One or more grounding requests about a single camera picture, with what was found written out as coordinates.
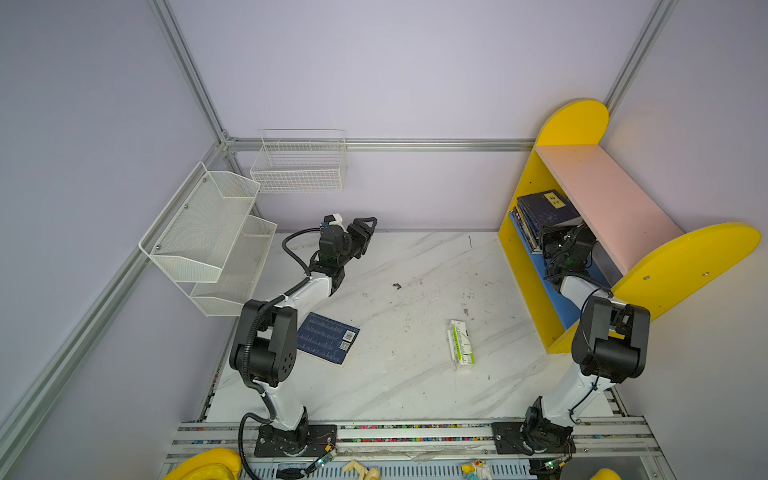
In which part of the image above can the beige toy figure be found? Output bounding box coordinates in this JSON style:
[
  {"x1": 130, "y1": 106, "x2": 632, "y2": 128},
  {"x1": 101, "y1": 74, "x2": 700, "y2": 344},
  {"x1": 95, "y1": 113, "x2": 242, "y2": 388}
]
[{"x1": 342, "y1": 461, "x2": 381, "y2": 480}]

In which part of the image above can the yellow object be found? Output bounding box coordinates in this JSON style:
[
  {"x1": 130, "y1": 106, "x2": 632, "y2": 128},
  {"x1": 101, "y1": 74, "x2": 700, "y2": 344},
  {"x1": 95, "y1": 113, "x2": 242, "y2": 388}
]
[
  {"x1": 164, "y1": 448, "x2": 242, "y2": 480},
  {"x1": 590, "y1": 468, "x2": 622, "y2": 480}
]

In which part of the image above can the white green carton box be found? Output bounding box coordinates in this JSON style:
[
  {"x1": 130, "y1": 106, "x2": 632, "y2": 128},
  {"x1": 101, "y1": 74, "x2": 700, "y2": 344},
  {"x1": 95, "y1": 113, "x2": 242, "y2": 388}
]
[{"x1": 447, "y1": 320, "x2": 476, "y2": 369}]

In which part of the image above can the yellow object bottom right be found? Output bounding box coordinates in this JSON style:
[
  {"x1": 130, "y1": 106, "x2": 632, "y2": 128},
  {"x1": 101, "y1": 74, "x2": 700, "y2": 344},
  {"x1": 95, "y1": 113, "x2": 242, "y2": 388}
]
[{"x1": 590, "y1": 468, "x2": 622, "y2": 480}]

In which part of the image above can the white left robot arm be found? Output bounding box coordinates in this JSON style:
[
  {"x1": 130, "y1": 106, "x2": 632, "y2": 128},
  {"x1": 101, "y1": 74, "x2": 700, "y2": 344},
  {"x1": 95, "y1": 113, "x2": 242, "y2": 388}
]
[{"x1": 229, "y1": 214, "x2": 378, "y2": 432}]

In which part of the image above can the blue file near left arm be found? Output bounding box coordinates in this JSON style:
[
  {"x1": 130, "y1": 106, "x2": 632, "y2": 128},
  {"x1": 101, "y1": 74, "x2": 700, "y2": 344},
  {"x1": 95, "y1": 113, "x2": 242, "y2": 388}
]
[{"x1": 297, "y1": 312, "x2": 360, "y2": 366}]

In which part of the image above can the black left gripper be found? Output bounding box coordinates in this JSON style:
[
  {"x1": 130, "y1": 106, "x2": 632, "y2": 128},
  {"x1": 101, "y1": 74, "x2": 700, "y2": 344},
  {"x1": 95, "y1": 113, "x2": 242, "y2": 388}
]
[{"x1": 337, "y1": 216, "x2": 376, "y2": 267}]

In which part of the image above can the blue file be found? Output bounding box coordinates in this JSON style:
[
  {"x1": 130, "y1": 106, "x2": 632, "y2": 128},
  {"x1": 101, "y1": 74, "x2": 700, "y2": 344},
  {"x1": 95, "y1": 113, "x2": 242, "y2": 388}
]
[{"x1": 516, "y1": 203, "x2": 542, "y2": 250}]

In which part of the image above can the aluminium front rail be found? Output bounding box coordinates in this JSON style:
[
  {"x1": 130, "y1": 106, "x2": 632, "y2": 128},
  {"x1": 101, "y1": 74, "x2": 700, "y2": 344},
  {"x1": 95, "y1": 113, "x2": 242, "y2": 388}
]
[{"x1": 160, "y1": 416, "x2": 675, "y2": 479}]

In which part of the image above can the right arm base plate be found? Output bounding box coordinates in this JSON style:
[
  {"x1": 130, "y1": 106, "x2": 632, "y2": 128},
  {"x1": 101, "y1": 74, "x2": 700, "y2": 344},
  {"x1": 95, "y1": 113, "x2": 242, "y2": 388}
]
[{"x1": 491, "y1": 420, "x2": 575, "y2": 456}]

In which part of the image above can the yellow pink blue bookshelf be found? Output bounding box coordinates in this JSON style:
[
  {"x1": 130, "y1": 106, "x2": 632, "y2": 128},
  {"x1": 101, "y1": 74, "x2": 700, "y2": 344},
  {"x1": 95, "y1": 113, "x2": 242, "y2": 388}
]
[{"x1": 510, "y1": 99, "x2": 761, "y2": 319}]

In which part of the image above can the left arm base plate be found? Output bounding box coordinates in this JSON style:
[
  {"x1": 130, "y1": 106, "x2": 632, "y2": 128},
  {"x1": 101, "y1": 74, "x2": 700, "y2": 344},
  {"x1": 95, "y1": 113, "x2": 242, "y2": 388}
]
[{"x1": 252, "y1": 424, "x2": 338, "y2": 458}]

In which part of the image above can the small colourful toy figure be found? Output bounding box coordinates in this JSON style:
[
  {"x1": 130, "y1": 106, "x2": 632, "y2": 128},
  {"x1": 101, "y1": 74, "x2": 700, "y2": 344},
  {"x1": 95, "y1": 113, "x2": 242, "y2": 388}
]
[{"x1": 461, "y1": 460, "x2": 493, "y2": 480}]

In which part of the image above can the yellow object bottom left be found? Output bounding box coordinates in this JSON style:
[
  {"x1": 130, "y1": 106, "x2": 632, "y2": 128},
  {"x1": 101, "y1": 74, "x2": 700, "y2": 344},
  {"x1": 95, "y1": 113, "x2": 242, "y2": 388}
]
[{"x1": 164, "y1": 448, "x2": 242, "y2": 480}]

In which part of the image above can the white wire wall basket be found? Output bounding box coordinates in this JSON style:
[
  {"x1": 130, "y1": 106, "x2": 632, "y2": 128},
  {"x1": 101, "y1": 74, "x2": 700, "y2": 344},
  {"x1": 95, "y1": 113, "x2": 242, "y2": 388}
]
[{"x1": 250, "y1": 129, "x2": 348, "y2": 194}]

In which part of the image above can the dark blue file underneath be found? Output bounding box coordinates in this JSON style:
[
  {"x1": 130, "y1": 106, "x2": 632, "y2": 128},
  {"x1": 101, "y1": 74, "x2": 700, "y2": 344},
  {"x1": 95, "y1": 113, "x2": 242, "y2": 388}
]
[{"x1": 517, "y1": 190, "x2": 582, "y2": 236}]

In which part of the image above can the white mesh two-tier rack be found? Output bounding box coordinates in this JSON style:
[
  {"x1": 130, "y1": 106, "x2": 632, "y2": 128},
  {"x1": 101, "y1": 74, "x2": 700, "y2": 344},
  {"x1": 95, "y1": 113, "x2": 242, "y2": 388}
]
[{"x1": 138, "y1": 163, "x2": 277, "y2": 317}]

